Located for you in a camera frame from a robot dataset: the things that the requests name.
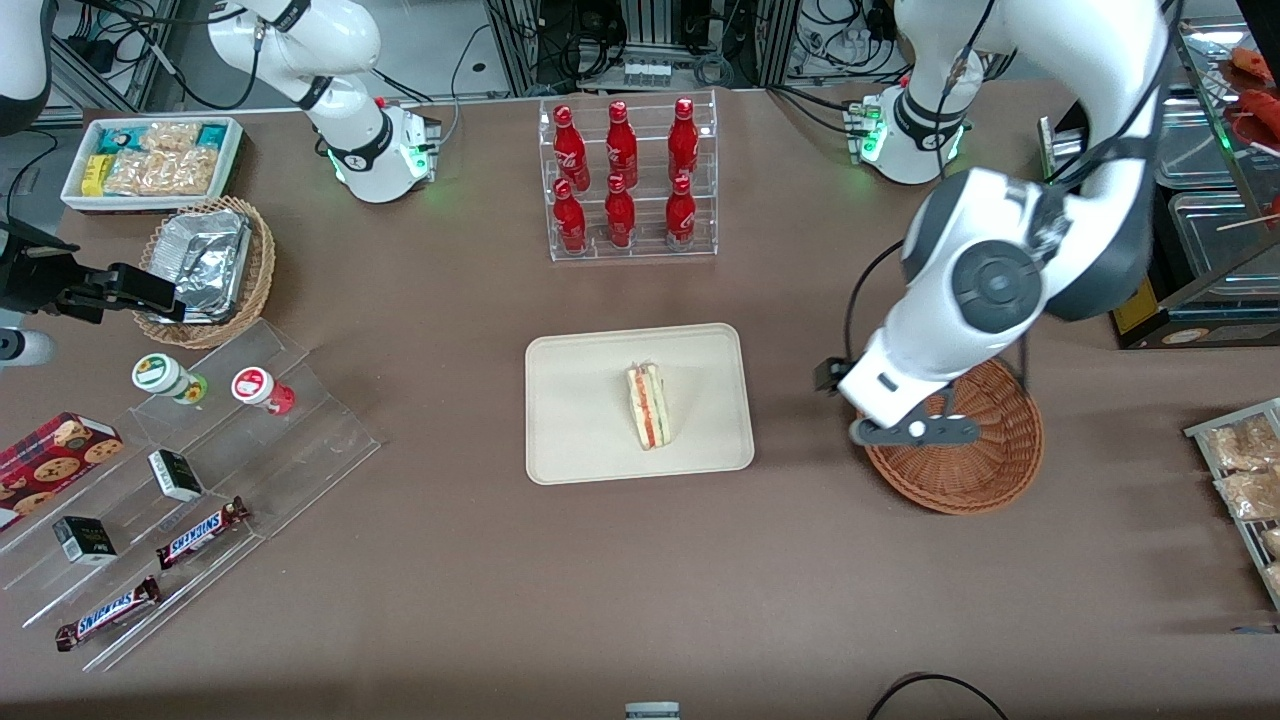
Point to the small grey device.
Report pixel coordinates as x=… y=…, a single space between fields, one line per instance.
x=652 y=711

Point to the green label white-lid cup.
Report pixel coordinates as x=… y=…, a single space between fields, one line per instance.
x=160 y=373

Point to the small black box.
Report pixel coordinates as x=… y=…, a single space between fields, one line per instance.
x=175 y=475
x=85 y=540

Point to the clear bag of fried snacks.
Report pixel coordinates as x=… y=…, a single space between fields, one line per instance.
x=1250 y=495
x=1245 y=445

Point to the light tan wicker basket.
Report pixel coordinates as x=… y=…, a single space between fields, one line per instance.
x=262 y=270

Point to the red cola bottle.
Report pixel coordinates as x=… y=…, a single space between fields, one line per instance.
x=621 y=145
x=681 y=215
x=570 y=220
x=683 y=140
x=572 y=150
x=620 y=215

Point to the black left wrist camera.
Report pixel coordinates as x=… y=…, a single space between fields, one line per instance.
x=828 y=376

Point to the clear acrylic stepped display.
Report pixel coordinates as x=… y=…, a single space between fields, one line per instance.
x=300 y=440

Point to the aluminium frame rack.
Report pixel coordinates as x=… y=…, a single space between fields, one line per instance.
x=530 y=50

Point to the cream plastic tray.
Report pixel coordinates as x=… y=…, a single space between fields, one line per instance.
x=580 y=420

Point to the white rectangular snack bin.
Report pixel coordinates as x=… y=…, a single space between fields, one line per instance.
x=72 y=190

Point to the clear acrylic bottle rack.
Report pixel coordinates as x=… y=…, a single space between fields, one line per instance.
x=645 y=250

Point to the tray of packaged snacks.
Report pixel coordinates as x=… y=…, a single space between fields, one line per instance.
x=1205 y=432

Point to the Snickers chocolate bar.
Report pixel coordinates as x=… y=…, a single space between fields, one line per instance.
x=108 y=612
x=200 y=532

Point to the steel food pan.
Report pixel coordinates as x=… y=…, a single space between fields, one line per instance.
x=1205 y=145
x=1225 y=240

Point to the red cookie box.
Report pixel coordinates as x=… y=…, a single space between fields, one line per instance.
x=50 y=465

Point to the teal snack packet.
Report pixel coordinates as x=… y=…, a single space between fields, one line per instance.
x=118 y=138
x=212 y=135

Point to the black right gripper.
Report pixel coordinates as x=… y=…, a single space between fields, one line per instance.
x=30 y=281

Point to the triangular sandwich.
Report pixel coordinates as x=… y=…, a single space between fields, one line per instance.
x=650 y=410

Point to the white power strip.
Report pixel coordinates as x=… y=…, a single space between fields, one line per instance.
x=645 y=73

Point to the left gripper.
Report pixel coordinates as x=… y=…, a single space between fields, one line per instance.
x=829 y=376

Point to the yellow snack packet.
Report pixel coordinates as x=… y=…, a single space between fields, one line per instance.
x=96 y=175

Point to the brown round wicker basket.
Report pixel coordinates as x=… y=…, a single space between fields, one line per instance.
x=985 y=470

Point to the wooden skewer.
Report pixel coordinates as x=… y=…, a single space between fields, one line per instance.
x=1250 y=223

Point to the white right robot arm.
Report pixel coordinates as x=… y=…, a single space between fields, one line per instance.
x=370 y=150

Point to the clear cracker bag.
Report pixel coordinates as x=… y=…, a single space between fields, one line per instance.
x=170 y=136
x=165 y=172

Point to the crumpled foil container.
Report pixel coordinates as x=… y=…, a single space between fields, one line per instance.
x=205 y=260

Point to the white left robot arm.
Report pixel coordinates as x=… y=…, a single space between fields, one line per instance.
x=1060 y=60

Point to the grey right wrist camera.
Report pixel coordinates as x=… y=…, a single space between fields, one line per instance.
x=25 y=348

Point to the red label white-lid cup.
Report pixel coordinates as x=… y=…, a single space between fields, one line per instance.
x=255 y=386

